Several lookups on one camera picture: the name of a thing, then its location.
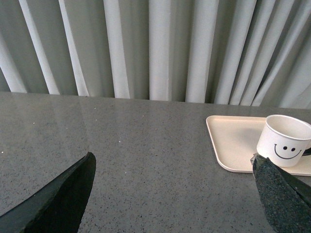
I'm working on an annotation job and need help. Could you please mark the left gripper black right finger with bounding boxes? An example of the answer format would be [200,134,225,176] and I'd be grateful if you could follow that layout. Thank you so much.
[251,153,311,233]

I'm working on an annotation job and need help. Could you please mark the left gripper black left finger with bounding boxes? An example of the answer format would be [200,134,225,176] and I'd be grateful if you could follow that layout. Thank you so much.
[0,152,96,233]

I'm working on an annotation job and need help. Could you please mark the white smiley mug black handle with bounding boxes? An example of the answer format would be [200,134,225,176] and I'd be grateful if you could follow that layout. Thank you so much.
[257,115,311,167]

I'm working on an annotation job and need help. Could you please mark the cream rectangular tray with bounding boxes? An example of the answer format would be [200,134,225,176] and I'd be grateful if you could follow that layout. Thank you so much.
[206,116,311,176]

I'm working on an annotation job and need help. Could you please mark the grey pleated curtain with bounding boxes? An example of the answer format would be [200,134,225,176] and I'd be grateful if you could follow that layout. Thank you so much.
[0,0,311,109]

